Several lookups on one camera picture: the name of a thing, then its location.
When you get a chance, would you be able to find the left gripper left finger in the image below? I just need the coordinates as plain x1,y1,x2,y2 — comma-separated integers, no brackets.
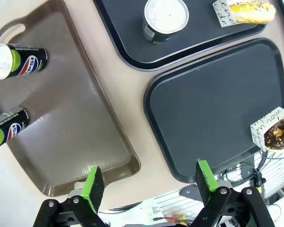
33,165,109,227

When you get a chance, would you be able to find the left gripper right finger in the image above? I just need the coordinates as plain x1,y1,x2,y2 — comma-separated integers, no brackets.
191,159,275,227

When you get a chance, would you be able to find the chocolate donut with nut crumbs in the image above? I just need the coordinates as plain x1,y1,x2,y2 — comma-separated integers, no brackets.
263,119,284,152

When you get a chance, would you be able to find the black Pepsi can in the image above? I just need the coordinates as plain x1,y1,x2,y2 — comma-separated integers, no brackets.
0,106,31,151
142,0,189,45
0,44,49,80

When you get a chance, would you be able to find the yellow frosted sprinkled donut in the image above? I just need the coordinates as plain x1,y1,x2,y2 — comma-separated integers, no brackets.
228,0,277,24

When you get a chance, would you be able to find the white ribbed panel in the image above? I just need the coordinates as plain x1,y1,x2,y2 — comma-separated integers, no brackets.
108,189,204,223

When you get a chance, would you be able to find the black square serving tray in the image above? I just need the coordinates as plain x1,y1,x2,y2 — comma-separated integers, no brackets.
143,37,284,184
92,0,268,72

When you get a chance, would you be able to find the black cable with plug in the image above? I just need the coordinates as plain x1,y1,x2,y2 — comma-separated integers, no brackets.
236,151,284,190

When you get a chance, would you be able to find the brown plastic tray with handles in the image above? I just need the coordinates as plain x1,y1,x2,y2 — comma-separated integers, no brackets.
0,0,142,198

